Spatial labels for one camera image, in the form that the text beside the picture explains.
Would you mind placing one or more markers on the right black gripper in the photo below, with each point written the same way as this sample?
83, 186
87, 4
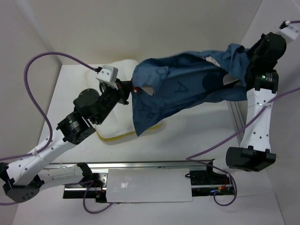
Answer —
251, 51

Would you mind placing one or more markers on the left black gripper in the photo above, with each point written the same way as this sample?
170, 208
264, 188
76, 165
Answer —
125, 87

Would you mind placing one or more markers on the blue cartoon print pillowcase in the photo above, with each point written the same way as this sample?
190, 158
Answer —
169, 85

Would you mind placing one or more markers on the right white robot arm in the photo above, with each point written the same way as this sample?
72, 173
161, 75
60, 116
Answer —
253, 154

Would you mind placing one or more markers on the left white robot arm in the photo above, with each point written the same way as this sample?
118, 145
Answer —
26, 177

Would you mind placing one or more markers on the white cover plate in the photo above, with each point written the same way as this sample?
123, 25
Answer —
148, 186

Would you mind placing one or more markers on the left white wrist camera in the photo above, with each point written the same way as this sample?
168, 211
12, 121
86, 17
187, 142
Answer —
107, 74

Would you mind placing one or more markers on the aluminium side rail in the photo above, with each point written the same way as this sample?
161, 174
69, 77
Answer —
236, 115

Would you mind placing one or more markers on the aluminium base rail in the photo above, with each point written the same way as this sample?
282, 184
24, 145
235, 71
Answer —
204, 181

